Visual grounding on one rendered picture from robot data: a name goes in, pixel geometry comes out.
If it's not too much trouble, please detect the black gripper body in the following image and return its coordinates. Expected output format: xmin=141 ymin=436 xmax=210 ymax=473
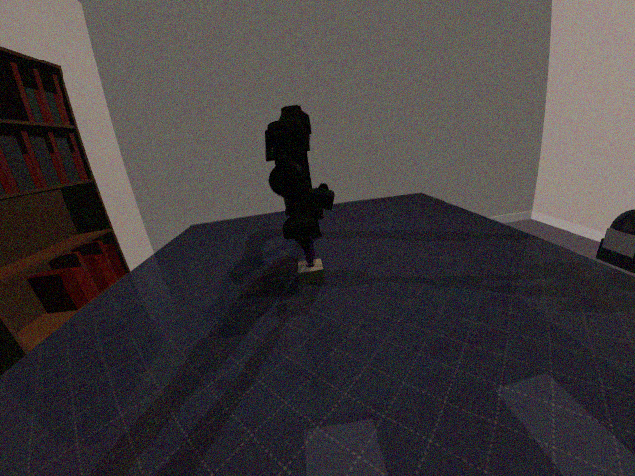
xmin=281 ymin=182 xmax=316 ymax=239

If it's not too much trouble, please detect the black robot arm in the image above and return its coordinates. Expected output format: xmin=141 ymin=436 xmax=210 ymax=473
xmin=265 ymin=105 xmax=335 ymax=238

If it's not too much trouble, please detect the tan rectangular block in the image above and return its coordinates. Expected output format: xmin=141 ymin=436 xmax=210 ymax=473
xmin=298 ymin=258 xmax=325 ymax=285

